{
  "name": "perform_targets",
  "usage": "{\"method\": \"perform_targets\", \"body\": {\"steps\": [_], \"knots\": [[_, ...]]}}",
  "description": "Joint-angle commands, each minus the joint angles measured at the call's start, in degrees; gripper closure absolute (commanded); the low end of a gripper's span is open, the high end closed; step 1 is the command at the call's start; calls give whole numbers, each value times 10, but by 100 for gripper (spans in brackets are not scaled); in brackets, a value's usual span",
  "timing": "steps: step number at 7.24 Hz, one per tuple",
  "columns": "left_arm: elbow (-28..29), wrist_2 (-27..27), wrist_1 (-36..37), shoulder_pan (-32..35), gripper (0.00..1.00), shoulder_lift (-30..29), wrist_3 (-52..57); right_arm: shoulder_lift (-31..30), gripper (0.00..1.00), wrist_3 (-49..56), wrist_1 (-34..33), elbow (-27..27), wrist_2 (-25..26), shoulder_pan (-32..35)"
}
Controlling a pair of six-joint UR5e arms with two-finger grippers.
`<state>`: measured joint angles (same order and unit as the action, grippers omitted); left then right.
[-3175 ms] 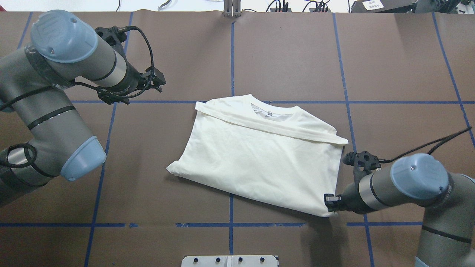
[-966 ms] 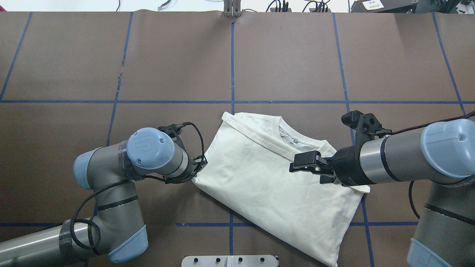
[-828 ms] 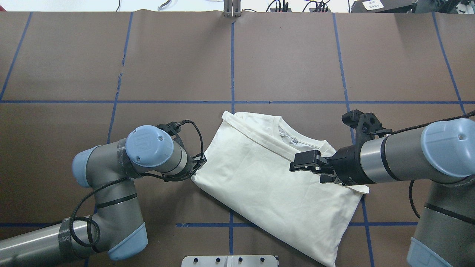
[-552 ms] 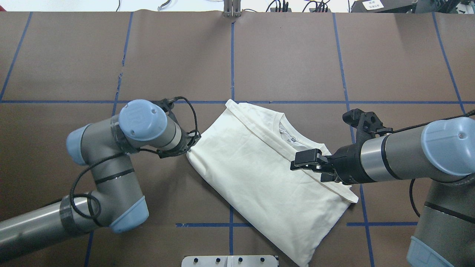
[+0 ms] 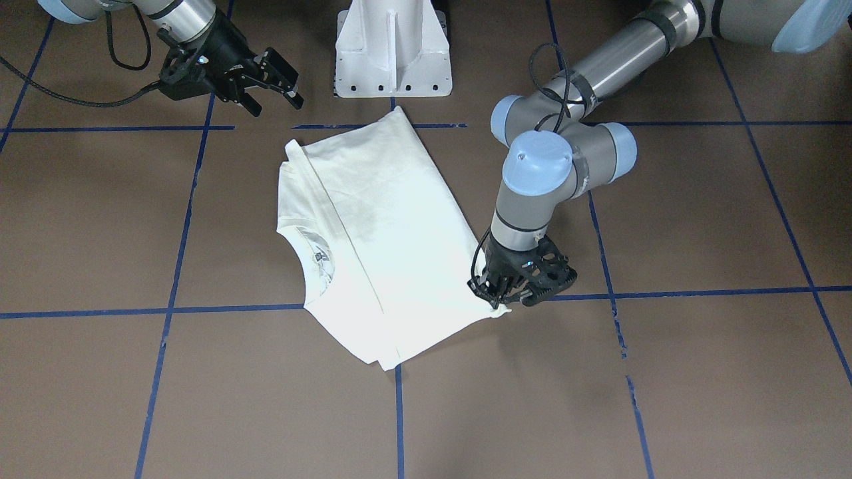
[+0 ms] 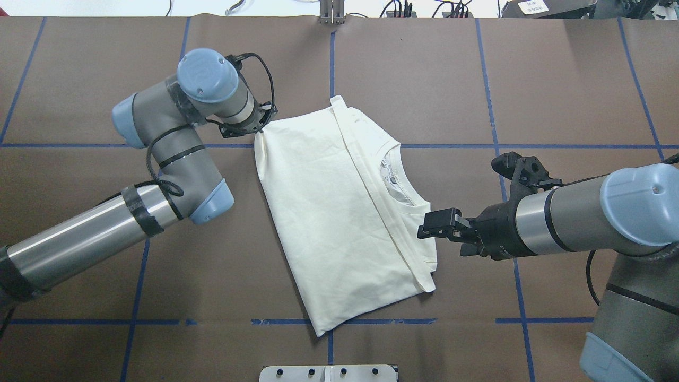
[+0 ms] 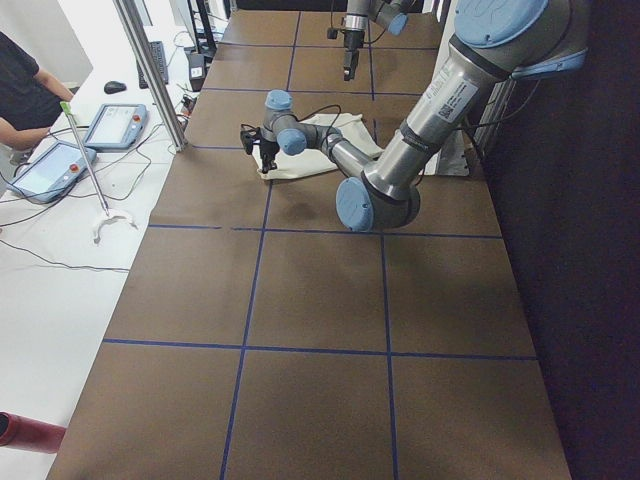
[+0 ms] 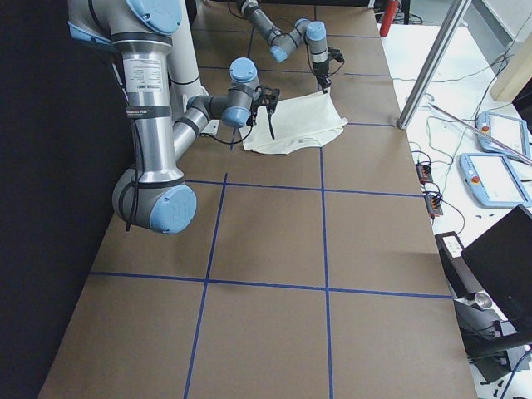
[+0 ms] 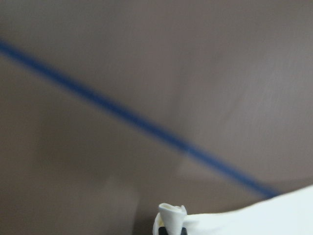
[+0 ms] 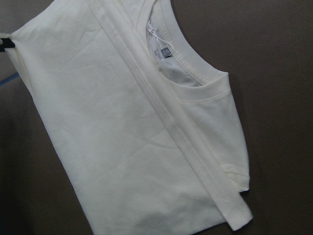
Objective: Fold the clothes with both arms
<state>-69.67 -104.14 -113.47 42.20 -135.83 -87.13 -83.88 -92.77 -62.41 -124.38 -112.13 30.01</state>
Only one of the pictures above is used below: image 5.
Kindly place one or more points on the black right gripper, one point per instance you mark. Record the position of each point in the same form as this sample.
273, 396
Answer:
226, 48

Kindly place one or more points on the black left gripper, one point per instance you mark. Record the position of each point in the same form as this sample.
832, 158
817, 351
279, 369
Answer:
504, 260

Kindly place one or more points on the cream long-sleeve Twinkle shirt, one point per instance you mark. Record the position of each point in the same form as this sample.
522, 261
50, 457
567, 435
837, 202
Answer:
385, 250

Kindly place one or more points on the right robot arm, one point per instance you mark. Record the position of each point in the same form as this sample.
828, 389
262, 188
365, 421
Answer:
81, 12

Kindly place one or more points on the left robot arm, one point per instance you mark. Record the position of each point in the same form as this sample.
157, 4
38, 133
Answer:
555, 155

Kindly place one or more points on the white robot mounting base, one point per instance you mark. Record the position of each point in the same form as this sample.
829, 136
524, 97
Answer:
392, 49

